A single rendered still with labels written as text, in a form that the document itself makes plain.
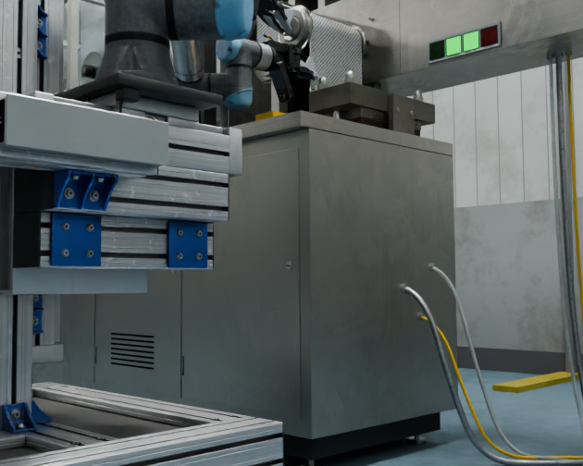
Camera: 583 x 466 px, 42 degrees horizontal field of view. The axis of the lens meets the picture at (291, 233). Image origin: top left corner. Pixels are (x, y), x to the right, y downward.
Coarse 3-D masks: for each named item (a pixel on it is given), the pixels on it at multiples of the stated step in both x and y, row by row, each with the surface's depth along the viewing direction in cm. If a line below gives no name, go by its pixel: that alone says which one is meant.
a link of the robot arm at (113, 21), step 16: (112, 0) 134; (128, 0) 133; (144, 0) 133; (160, 0) 133; (112, 16) 134; (128, 16) 132; (144, 16) 133; (160, 16) 133; (112, 32) 133; (160, 32) 135; (176, 32) 136
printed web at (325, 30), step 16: (256, 32) 245; (272, 32) 249; (320, 32) 230; (336, 32) 235; (352, 32) 241; (352, 48) 240; (256, 80) 263; (304, 80) 244; (256, 96) 262; (240, 112) 257; (256, 112) 262
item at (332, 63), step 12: (312, 48) 227; (324, 48) 231; (336, 48) 235; (324, 60) 231; (336, 60) 234; (348, 60) 238; (360, 60) 243; (324, 72) 230; (336, 72) 234; (360, 72) 242; (312, 84) 226; (336, 84) 234
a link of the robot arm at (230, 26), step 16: (176, 0) 133; (192, 0) 133; (208, 0) 133; (224, 0) 133; (240, 0) 133; (176, 16) 133; (192, 16) 133; (208, 16) 133; (224, 16) 133; (240, 16) 134; (192, 32) 136; (208, 32) 136; (224, 32) 136; (240, 32) 137
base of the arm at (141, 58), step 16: (128, 32) 132; (144, 32) 133; (112, 48) 133; (128, 48) 132; (144, 48) 132; (160, 48) 135; (112, 64) 131; (128, 64) 132; (144, 64) 131; (160, 64) 133; (160, 80) 132; (176, 80) 136
